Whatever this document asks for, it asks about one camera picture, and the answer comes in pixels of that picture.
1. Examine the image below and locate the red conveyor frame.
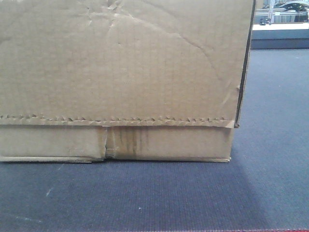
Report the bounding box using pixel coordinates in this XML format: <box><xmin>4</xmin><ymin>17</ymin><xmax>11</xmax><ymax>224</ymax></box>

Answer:
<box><xmin>216</xmin><ymin>229</ymin><xmax>309</xmax><ymax>232</ymax></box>

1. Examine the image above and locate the brown cardboard carton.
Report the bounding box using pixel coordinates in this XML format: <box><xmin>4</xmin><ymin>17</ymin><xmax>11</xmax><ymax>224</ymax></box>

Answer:
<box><xmin>0</xmin><ymin>0</ymin><xmax>256</xmax><ymax>162</ymax></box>

